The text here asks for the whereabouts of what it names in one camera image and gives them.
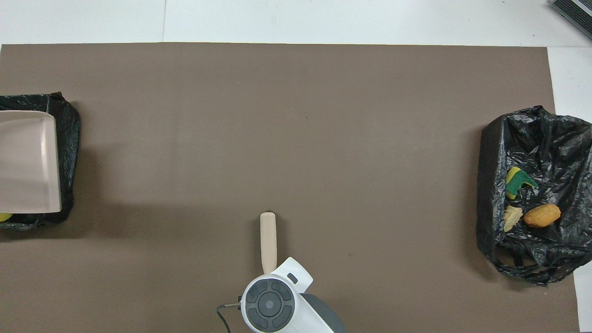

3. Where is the smooth black bag bin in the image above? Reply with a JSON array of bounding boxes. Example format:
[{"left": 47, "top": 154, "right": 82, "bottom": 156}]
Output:
[{"left": 0, "top": 92, "right": 81, "bottom": 230}]

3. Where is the brown table mat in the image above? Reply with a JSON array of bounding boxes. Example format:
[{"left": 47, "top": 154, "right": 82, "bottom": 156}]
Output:
[{"left": 0, "top": 43, "right": 581, "bottom": 333}]

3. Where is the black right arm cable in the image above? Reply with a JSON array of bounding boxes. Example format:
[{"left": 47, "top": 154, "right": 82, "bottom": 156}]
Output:
[{"left": 216, "top": 303, "right": 242, "bottom": 333}]

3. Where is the beige plastic dustpan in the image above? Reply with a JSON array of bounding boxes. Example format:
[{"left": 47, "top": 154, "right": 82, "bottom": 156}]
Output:
[{"left": 0, "top": 110, "right": 62, "bottom": 214}]

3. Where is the brown oval toy bun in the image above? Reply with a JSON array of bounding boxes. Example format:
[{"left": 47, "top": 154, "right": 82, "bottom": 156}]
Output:
[{"left": 524, "top": 204, "right": 561, "bottom": 228}]

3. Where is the dark grey ribbed device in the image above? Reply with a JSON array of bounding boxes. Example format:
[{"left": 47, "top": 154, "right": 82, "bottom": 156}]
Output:
[{"left": 550, "top": 0, "right": 592, "bottom": 40}]

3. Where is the beige brush with black bristles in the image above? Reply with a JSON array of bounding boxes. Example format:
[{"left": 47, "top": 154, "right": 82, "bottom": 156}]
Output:
[{"left": 260, "top": 212, "right": 278, "bottom": 274}]

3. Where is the green and yellow sponge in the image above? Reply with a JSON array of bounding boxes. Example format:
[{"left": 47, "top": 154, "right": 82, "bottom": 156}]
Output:
[{"left": 505, "top": 166, "right": 538, "bottom": 200}]

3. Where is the open crumpled black bag bin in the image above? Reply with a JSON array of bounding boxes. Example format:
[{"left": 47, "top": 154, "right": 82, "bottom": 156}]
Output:
[{"left": 476, "top": 105, "right": 592, "bottom": 286}]

